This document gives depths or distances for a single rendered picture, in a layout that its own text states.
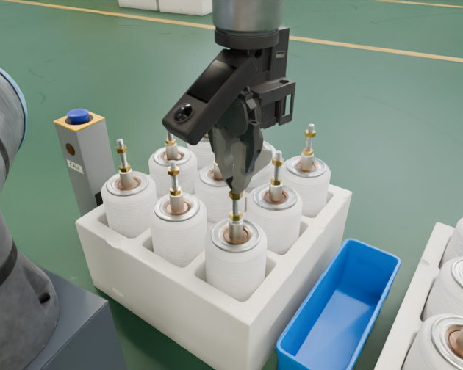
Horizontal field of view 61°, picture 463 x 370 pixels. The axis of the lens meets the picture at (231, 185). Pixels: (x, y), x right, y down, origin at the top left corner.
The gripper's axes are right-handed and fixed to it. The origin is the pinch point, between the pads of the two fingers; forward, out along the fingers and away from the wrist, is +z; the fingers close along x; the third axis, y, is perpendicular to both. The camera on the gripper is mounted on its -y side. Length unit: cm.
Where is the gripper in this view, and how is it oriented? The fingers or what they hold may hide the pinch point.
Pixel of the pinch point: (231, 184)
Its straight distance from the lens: 53.2
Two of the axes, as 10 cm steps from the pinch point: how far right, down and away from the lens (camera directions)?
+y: 7.6, -3.7, 5.3
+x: -6.5, -4.4, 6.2
